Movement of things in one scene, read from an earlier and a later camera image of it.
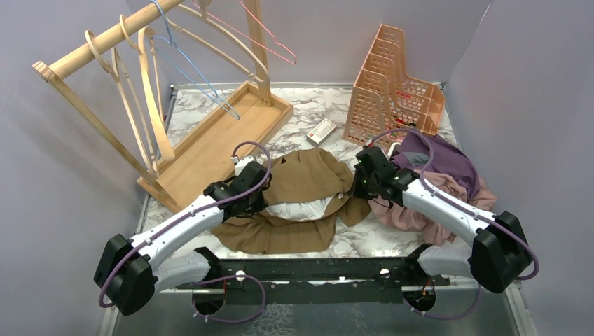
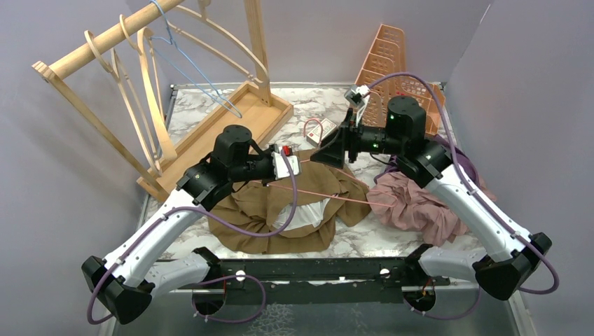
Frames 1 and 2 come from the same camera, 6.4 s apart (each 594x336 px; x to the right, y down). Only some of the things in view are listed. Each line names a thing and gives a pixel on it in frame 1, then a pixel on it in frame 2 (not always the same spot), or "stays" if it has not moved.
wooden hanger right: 203,13 stays
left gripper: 258,206 → 268,152
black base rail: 316,280 stays
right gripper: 356,190 → 333,152
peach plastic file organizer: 384,101 stays
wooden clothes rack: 245,119 stays
